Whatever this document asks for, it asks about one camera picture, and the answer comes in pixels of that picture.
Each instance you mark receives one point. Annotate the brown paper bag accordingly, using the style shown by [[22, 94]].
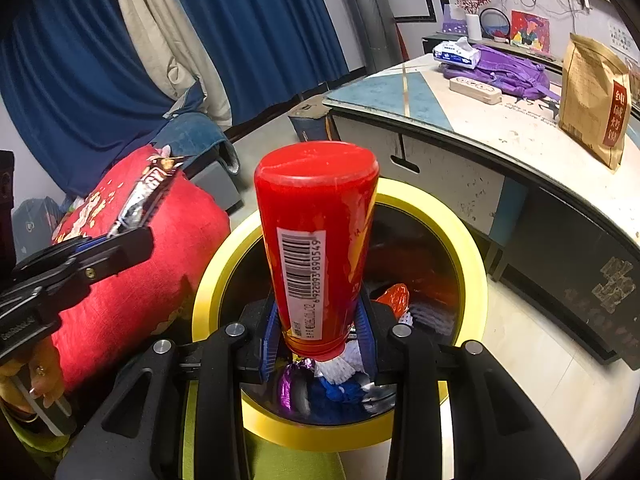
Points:
[[590, 95]]

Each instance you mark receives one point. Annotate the white power strip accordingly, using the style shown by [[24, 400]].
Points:
[[475, 90]]

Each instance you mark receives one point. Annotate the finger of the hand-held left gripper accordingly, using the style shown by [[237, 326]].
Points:
[[55, 255], [120, 247]]

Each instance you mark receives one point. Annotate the white foam fruit net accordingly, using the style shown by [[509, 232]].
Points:
[[340, 367], [420, 320]]

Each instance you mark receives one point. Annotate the colourful painting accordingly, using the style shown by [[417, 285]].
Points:
[[530, 32]]

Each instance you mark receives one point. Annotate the red floral blanket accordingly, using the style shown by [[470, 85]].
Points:
[[175, 250]]

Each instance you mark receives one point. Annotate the marble top coffee table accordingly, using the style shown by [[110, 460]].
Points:
[[450, 110]]

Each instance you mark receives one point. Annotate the beige curtain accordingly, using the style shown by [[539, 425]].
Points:
[[150, 35]]

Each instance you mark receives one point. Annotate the white paper notice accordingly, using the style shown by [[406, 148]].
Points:
[[622, 35]]

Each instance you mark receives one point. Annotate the blue plastic bag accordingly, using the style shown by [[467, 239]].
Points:
[[335, 390]]

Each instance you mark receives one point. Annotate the round black frame ornament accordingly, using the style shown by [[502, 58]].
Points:
[[495, 27]]

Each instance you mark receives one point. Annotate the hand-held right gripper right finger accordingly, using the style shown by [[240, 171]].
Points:
[[369, 342]]

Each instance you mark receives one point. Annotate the person's left hand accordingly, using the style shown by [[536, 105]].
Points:
[[30, 377]]

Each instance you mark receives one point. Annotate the shiny purple snack wrapper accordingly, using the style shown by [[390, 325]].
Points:
[[290, 385]]

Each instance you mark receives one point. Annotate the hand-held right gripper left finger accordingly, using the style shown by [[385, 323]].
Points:
[[267, 342]]

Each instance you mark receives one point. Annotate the cardboard box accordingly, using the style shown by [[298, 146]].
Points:
[[310, 115]]

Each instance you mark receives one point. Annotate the yellow trash bin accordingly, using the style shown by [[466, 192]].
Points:
[[450, 260]]

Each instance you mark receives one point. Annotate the white tissue pack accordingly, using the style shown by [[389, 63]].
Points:
[[455, 55]]

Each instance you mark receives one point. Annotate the silver tower air conditioner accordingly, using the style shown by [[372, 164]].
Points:
[[380, 10]]

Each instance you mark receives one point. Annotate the purple tissue box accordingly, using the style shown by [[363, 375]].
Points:
[[454, 22]]

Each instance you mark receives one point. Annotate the dark purple snack wrapper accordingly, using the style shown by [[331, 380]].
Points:
[[145, 190]]

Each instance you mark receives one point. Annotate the blue curtain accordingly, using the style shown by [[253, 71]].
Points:
[[260, 25], [75, 60]]

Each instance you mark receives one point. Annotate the purple cloth on table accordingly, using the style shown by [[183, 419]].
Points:
[[510, 72]]

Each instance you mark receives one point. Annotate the red plastic bag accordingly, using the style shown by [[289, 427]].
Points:
[[395, 300]]

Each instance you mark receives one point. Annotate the red rectangular snack packet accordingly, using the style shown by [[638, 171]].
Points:
[[315, 210]]

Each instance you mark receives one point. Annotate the white vase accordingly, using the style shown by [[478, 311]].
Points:
[[473, 27]]

